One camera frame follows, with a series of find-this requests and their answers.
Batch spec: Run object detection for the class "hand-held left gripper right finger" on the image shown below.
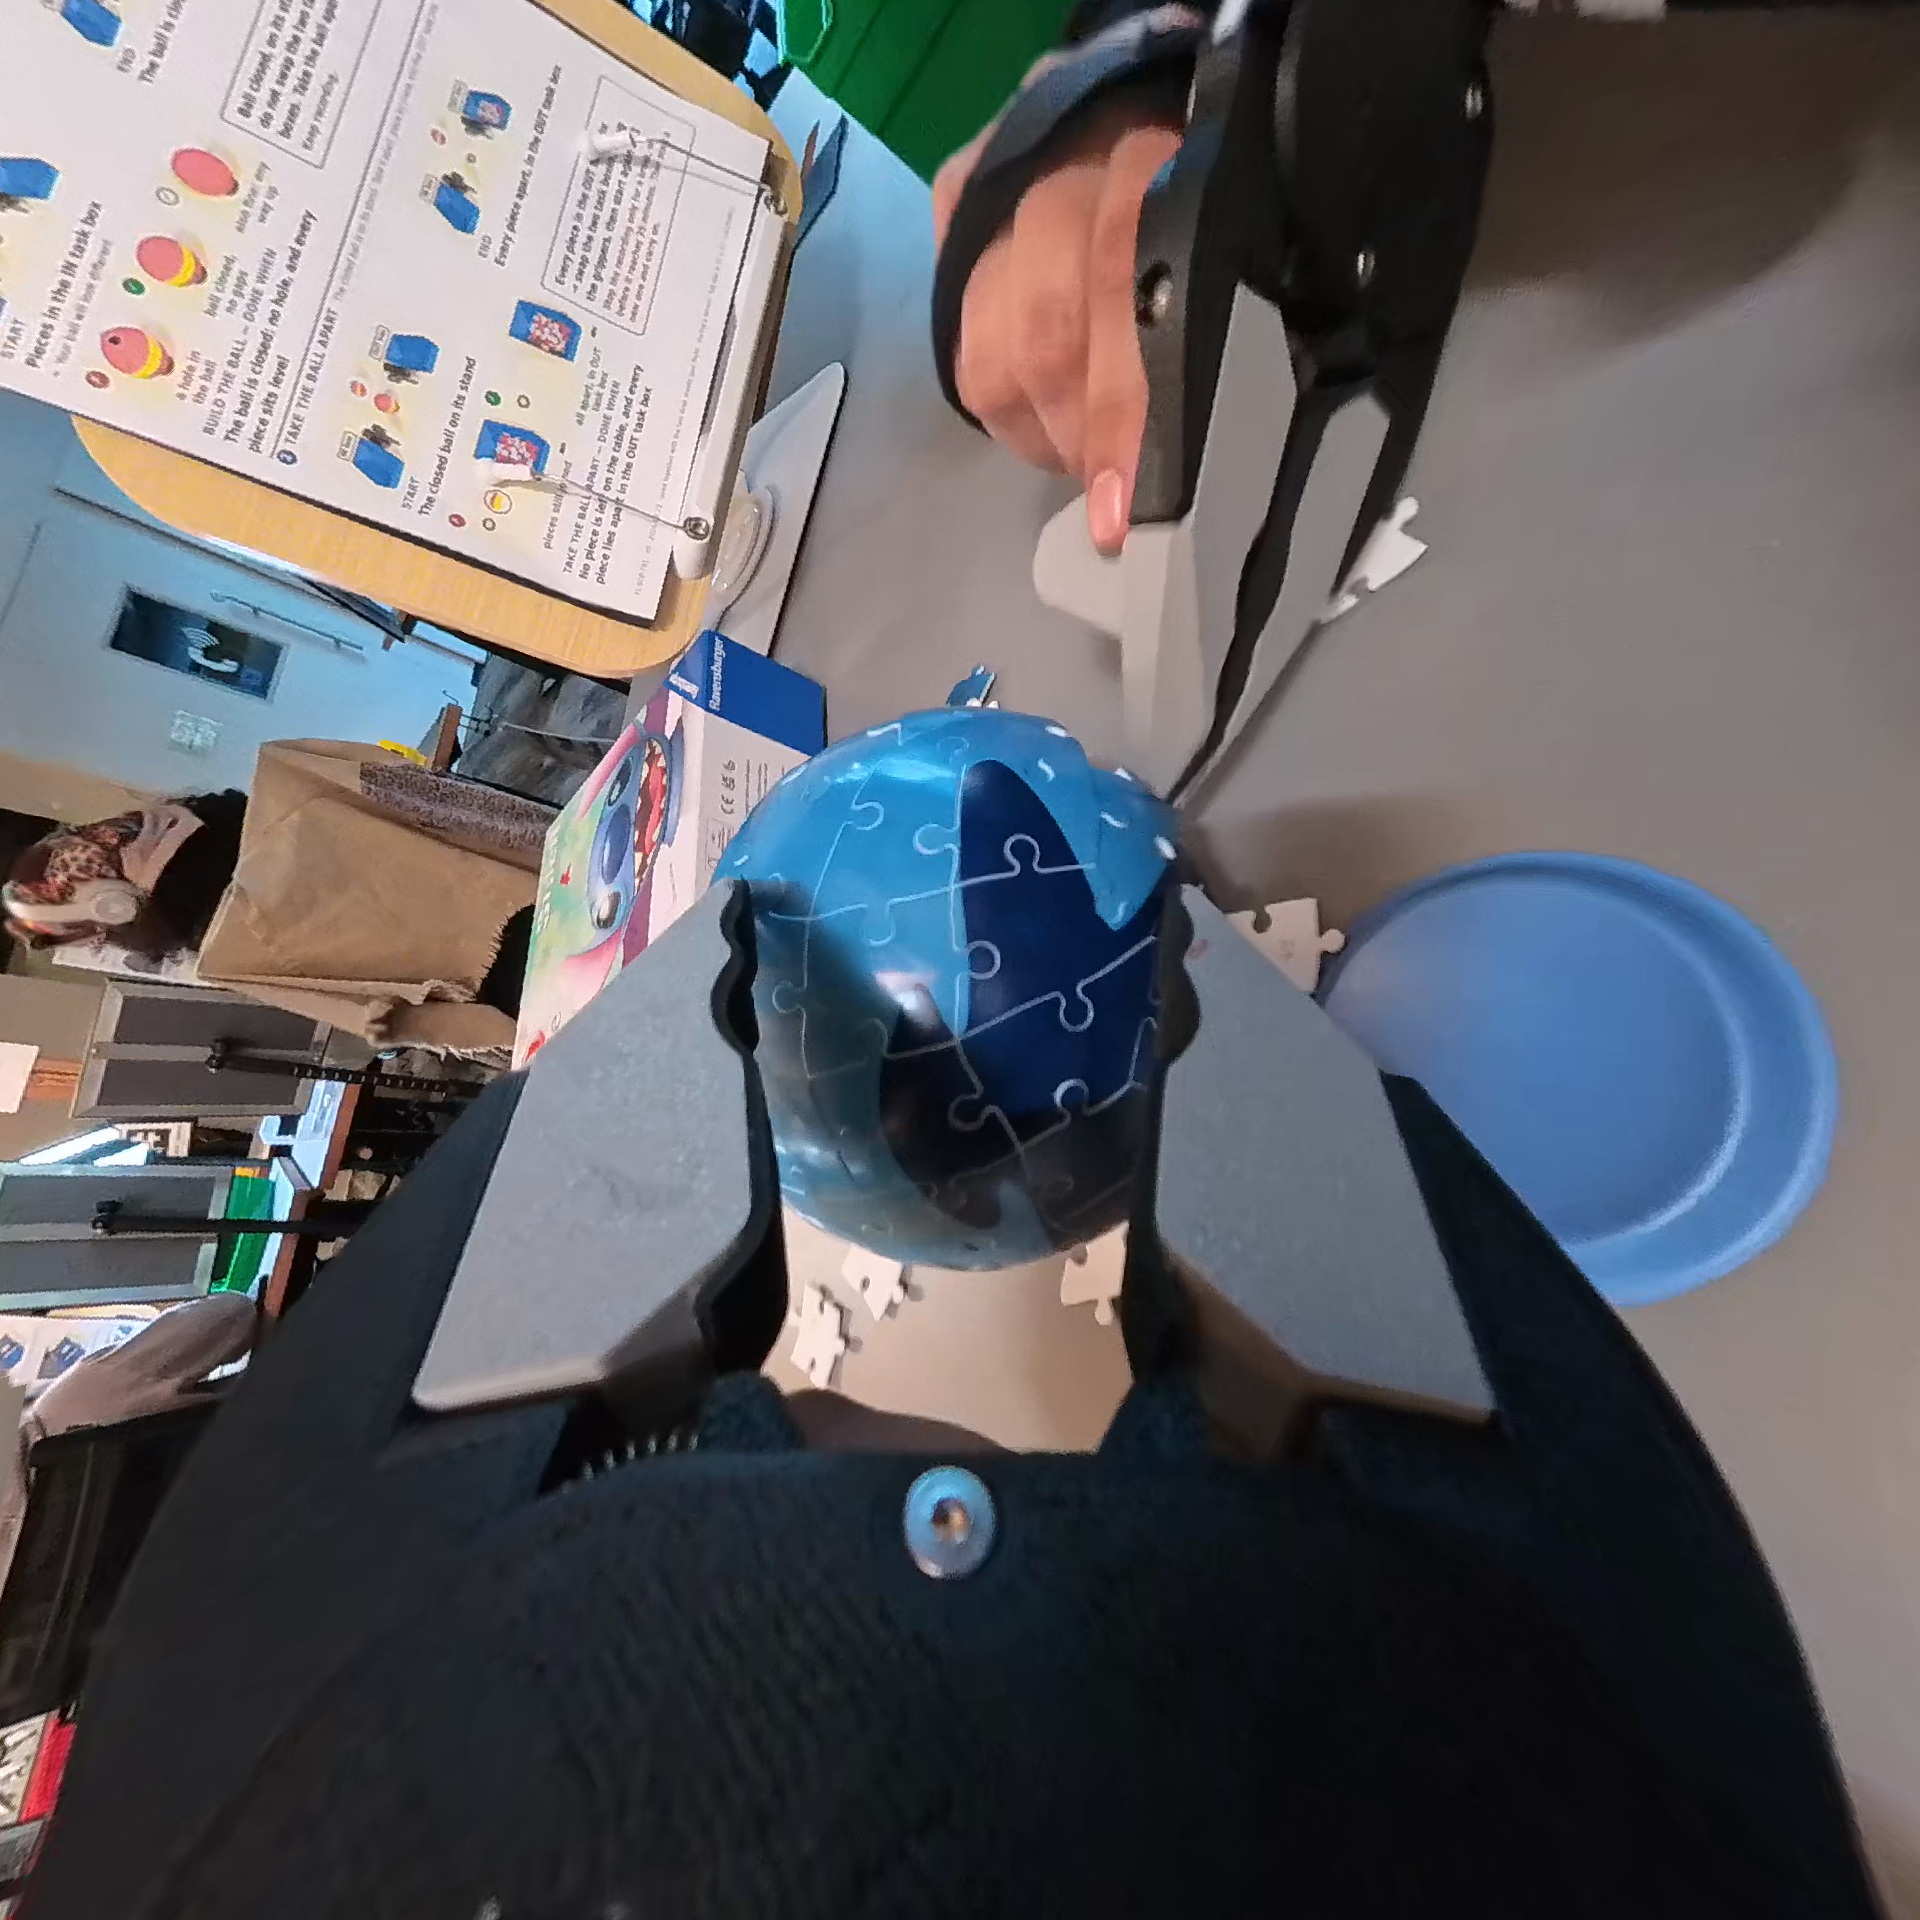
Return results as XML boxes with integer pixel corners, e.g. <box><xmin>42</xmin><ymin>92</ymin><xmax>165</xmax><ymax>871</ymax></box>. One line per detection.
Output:
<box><xmin>1123</xmin><ymin>884</ymin><xmax>1500</xmax><ymax>1420</ymax></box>

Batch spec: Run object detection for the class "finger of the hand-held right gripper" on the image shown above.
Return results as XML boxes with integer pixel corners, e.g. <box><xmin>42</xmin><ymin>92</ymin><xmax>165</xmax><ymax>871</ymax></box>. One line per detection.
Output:
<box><xmin>1116</xmin><ymin>277</ymin><xmax>1309</xmax><ymax>757</ymax></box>
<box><xmin>1165</xmin><ymin>386</ymin><xmax>1399</xmax><ymax>801</ymax></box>

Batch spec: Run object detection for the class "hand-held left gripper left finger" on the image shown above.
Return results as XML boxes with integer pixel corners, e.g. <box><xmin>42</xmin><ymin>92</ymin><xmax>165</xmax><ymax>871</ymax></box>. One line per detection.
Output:
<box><xmin>411</xmin><ymin>877</ymin><xmax>790</xmax><ymax>1416</ymax></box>

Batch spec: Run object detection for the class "blue plastic ball stand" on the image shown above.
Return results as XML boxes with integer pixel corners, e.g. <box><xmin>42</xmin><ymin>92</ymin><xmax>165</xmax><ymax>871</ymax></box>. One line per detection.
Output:
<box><xmin>1315</xmin><ymin>851</ymin><xmax>1842</xmax><ymax>1308</ymax></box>

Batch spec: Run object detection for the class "blue puzzle ball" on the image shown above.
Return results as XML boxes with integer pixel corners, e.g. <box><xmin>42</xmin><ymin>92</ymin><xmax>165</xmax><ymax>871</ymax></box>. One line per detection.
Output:
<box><xmin>715</xmin><ymin>708</ymin><xmax>1201</xmax><ymax>1278</ymax></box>

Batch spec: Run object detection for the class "colourful cartoon puzzle box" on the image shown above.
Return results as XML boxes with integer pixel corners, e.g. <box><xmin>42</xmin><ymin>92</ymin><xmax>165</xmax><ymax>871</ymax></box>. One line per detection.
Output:
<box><xmin>510</xmin><ymin>631</ymin><xmax>829</xmax><ymax>1070</ymax></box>

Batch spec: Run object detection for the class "person's right hand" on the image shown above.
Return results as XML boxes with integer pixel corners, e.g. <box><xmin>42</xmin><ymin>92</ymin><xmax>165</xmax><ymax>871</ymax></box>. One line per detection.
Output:
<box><xmin>936</xmin><ymin>112</ymin><xmax>1193</xmax><ymax>558</ymax></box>

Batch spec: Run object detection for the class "beige cloth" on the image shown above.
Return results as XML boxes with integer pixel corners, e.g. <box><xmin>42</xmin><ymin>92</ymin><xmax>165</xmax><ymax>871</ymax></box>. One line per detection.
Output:
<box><xmin>194</xmin><ymin>734</ymin><xmax>560</xmax><ymax>1053</ymax></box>

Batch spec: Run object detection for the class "green plastic bin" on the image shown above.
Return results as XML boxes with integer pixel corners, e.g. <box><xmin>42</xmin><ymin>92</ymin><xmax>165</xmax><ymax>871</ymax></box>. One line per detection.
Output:
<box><xmin>779</xmin><ymin>0</ymin><xmax>1082</xmax><ymax>182</ymax></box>

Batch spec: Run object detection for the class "wooden document stand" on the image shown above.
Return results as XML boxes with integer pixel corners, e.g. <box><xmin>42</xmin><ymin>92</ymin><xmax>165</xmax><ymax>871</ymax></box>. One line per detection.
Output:
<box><xmin>65</xmin><ymin>0</ymin><xmax>850</xmax><ymax>680</ymax></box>

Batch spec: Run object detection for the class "dark wall sign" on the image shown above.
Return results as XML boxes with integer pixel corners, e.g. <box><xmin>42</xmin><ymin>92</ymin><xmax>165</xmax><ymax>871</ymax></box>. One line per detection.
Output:
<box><xmin>107</xmin><ymin>589</ymin><xmax>287</xmax><ymax>704</ymax></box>

